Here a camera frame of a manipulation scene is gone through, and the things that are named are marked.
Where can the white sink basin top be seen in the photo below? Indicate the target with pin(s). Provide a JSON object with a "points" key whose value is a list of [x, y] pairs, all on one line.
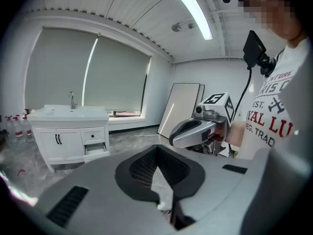
{"points": [[80, 115]]}

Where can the window glass strip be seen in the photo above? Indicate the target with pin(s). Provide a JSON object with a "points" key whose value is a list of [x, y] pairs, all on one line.
{"points": [[124, 114]]}

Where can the white sink cabinet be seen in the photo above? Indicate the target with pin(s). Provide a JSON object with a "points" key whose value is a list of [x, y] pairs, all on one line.
{"points": [[36, 141]]}

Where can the person's white printed t-shirt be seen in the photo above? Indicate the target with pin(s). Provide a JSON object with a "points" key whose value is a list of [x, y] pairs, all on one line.
{"points": [[269, 101]]}

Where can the narrow black-framed white board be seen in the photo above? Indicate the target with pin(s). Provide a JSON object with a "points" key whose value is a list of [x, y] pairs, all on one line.
{"points": [[201, 94]]}

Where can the person's head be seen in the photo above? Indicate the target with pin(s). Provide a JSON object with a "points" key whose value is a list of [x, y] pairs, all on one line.
{"points": [[281, 21]]}

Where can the red floor tape marker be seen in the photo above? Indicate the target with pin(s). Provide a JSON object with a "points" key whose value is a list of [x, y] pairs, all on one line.
{"points": [[20, 170]]}

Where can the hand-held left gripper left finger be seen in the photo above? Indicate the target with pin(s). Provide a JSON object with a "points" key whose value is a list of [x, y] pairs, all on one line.
{"points": [[124, 180]]}

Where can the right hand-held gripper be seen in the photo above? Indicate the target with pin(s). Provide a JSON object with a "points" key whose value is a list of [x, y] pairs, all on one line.
{"points": [[185, 137]]}

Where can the small ceiling fixture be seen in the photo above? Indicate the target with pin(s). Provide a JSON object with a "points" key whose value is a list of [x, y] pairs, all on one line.
{"points": [[191, 26]]}

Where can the chrome faucet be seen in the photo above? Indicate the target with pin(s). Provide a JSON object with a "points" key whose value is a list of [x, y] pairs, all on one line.
{"points": [[72, 101]]}

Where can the person's right hand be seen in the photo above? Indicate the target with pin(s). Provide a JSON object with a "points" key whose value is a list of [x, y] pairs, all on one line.
{"points": [[220, 132]]}

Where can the white cabinet door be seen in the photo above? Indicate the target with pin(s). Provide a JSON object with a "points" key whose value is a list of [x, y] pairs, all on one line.
{"points": [[72, 143], [47, 143]]}

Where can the white window sill ledge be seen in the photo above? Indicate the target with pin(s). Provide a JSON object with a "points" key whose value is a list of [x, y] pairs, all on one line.
{"points": [[132, 124]]}

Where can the black chest-mounted device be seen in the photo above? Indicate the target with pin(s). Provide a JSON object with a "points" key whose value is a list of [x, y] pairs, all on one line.
{"points": [[253, 49]]}

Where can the round grey ceiling fixture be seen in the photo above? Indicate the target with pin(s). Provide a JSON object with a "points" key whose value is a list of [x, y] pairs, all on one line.
{"points": [[176, 27]]}

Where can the grey roller blind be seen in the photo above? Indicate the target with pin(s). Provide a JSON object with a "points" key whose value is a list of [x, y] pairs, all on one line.
{"points": [[117, 77], [58, 67]]}

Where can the white drawer with black knob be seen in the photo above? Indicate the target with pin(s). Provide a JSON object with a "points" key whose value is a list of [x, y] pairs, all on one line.
{"points": [[97, 133], [96, 157]]}

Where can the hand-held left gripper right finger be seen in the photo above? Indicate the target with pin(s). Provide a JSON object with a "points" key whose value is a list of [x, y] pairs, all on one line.
{"points": [[190, 177]]}

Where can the person's right forearm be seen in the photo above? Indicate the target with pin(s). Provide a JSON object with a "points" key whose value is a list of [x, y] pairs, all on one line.
{"points": [[237, 133]]}

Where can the large black-framed white board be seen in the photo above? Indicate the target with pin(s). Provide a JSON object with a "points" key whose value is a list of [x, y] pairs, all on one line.
{"points": [[178, 106]]}

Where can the long ceiling light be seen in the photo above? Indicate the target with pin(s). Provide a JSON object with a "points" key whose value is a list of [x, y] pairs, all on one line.
{"points": [[193, 11]]}

